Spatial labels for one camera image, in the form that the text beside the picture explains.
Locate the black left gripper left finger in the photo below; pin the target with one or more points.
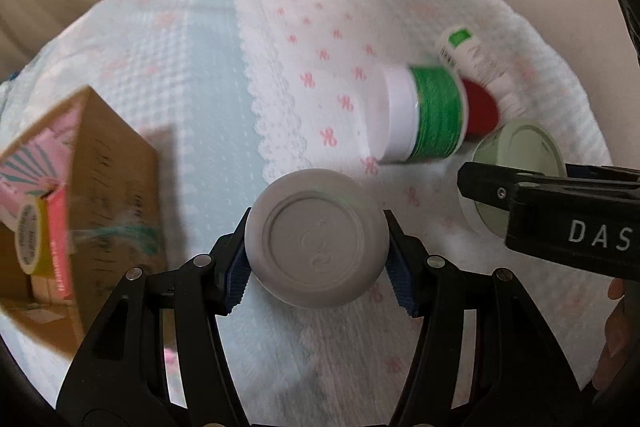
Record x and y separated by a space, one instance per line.
118 375

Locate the cardboard box pink flaps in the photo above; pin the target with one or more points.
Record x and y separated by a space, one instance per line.
79 207

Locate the red cap bottle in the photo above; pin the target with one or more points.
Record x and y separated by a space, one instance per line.
484 114

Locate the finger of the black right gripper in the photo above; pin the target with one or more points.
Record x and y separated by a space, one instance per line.
508 188

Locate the pale green lid jar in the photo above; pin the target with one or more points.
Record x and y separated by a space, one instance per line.
521 143

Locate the light blue patterned bedsheet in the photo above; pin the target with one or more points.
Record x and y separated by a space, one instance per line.
235 93

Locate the person's right hand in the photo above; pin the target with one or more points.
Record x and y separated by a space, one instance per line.
617 334

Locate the green white jar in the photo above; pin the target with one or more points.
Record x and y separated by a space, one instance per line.
415 113

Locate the white round jar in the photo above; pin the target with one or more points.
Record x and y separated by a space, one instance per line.
316 239

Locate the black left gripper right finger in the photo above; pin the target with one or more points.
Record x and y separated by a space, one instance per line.
520 375

